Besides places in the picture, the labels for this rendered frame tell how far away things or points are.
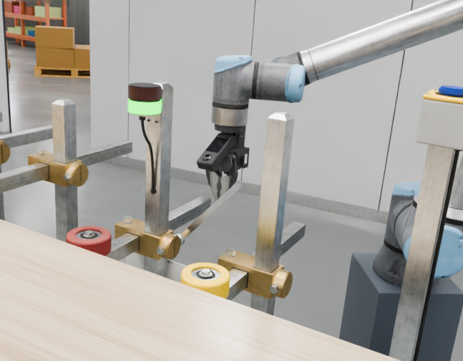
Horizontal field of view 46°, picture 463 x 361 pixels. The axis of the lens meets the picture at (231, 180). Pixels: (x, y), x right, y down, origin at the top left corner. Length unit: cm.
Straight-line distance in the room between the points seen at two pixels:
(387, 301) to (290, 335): 84
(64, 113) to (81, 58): 804
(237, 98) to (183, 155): 287
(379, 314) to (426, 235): 75
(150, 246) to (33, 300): 34
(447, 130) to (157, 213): 57
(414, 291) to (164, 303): 39
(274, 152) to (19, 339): 48
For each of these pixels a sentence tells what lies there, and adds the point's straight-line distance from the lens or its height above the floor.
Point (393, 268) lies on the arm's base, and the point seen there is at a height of 64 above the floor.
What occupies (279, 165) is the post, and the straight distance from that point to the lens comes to 92.
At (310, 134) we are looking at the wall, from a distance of 372.
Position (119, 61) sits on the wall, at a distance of 434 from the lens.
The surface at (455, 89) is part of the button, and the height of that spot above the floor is 123.
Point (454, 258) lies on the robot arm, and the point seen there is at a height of 78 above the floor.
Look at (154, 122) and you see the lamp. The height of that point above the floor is 110.
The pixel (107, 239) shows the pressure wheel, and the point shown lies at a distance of 100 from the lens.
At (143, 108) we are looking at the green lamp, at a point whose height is 114.
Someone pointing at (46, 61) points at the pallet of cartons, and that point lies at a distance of 924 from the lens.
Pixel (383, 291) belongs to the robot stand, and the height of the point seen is 60.
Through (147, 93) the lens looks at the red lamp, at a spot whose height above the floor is 116.
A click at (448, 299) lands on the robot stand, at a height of 58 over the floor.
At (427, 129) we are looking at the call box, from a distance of 82.
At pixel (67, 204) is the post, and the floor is 88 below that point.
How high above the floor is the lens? 132
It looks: 18 degrees down
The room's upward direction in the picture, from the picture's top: 4 degrees clockwise
